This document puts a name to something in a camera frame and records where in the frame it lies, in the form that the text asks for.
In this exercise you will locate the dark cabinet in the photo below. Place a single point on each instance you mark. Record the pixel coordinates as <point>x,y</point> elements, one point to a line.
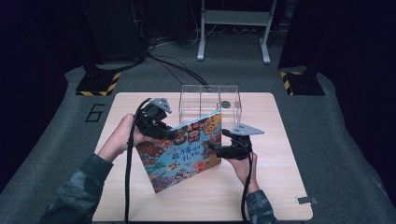
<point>112,31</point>

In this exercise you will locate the colourful picture book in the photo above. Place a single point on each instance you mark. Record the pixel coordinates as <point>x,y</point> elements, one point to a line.
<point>183,152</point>

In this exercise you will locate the grey metal table bracket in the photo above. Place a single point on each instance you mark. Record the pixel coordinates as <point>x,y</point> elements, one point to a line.
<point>306,200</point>

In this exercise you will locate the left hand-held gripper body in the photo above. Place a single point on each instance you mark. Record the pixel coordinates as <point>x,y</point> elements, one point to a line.
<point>151,119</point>

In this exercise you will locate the person's right hand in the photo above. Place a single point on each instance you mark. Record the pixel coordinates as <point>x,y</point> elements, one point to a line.
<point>244,174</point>

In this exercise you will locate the white metal stand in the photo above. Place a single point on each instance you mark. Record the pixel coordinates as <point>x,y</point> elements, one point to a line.
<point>236,17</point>

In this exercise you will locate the person's left hand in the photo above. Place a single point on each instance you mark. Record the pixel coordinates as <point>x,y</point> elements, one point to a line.
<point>120,137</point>

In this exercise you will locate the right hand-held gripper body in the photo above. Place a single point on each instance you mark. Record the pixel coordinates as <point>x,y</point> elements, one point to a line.
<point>239,147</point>

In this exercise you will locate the clear acrylic book rack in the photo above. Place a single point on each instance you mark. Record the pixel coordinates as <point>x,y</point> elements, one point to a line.
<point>202,102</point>

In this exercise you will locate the black striped stand base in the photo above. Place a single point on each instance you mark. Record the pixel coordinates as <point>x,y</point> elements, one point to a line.
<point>303,84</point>
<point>96,84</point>

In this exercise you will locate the black round disc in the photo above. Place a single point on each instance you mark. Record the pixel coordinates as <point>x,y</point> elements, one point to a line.
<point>225,104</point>

